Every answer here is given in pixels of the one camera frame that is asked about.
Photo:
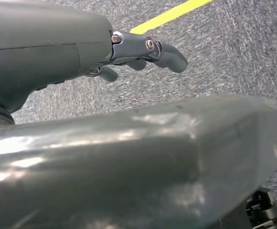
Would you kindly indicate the black left camera bracket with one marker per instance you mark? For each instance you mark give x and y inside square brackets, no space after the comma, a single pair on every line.
[262,210]

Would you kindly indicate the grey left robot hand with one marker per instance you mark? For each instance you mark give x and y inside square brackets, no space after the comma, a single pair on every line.
[45,47]

